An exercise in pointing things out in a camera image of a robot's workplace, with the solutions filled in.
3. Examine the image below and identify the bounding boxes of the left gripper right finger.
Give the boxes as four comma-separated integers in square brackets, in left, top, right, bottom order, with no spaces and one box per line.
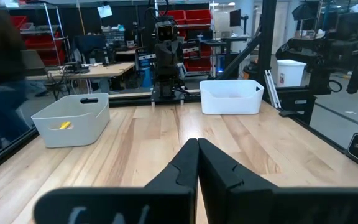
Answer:
[198,138,358,224]

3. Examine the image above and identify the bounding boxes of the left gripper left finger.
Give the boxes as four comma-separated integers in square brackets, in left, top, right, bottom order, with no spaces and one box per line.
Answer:
[34,138,200,224]

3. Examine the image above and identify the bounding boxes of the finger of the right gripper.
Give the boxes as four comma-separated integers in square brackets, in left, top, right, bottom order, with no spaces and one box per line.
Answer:
[159,46,168,75]
[167,46,175,75]

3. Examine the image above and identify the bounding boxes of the white plastic bin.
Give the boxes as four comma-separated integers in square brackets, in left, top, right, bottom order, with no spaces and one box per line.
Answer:
[199,78,265,116]

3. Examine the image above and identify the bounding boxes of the blue barrel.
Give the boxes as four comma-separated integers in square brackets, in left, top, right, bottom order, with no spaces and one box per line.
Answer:
[139,66,154,89]

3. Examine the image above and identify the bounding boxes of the wooden desk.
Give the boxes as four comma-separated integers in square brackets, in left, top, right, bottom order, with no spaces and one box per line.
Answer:
[46,61,136,94]

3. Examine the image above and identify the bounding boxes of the black workbench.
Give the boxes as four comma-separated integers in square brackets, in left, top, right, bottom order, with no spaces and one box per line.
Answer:
[197,35,252,79]

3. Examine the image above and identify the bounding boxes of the black office chair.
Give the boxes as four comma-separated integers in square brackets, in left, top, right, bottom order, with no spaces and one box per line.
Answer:
[72,33,108,65]

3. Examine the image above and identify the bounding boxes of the white paper sheet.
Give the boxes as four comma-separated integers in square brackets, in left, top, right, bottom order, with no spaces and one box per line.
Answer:
[97,4,114,19]

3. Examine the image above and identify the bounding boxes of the small black monitor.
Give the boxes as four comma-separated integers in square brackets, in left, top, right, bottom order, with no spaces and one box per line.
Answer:
[229,8,249,29]

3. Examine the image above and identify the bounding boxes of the grey plastic bin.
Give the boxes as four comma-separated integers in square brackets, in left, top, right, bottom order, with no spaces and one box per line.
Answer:
[30,92,111,149]

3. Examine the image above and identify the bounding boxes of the silver aluminium extrusion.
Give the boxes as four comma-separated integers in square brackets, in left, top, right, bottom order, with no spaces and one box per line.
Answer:
[264,69,282,110]

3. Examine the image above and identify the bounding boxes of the metal rack with red bins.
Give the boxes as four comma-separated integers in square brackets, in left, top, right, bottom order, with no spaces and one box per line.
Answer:
[7,2,71,67]

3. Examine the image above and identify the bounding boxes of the white waste bin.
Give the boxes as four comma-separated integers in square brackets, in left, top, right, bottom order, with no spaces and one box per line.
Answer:
[276,59,308,88]

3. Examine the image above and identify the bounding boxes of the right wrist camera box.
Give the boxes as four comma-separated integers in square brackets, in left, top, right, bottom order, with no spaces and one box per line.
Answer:
[154,20,179,44]

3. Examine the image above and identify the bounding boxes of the red wall storage bins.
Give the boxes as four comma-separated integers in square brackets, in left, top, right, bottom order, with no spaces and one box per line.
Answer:
[159,8,213,73]

